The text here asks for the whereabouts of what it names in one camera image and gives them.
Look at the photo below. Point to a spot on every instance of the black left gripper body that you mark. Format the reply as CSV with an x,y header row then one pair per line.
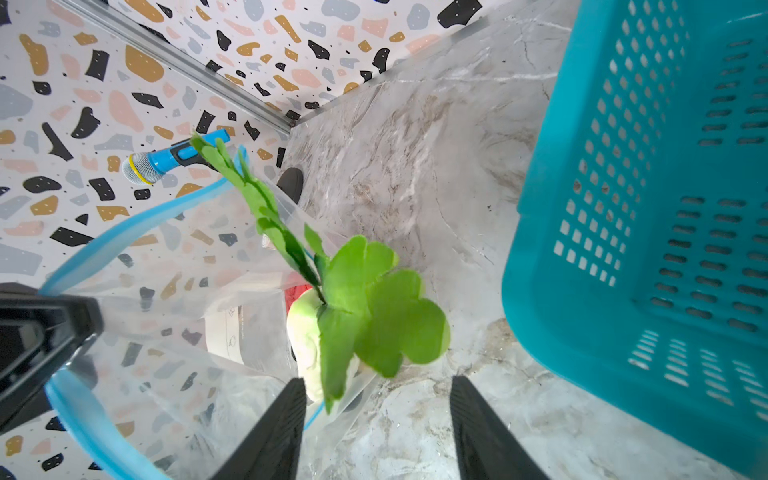
x,y
39,336

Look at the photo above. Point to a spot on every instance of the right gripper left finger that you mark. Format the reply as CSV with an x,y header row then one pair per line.
x,y
271,450

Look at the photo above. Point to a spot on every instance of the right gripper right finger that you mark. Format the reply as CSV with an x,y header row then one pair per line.
x,y
485,448

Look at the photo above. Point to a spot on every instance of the red strawberry toy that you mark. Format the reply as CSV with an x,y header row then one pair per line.
x,y
292,294

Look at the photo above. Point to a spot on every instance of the clear zip top bag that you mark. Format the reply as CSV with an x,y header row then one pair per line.
x,y
197,342

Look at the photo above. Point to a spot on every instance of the white radish toy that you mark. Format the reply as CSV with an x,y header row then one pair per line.
x,y
364,307

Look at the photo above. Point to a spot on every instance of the blue microphone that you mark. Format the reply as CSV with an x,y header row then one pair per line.
x,y
150,167

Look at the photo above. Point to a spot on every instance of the teal plastic basket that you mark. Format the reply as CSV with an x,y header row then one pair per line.
x,y
638,269

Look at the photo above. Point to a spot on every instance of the black microphone stand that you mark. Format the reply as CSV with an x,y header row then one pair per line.
x,y
291,183

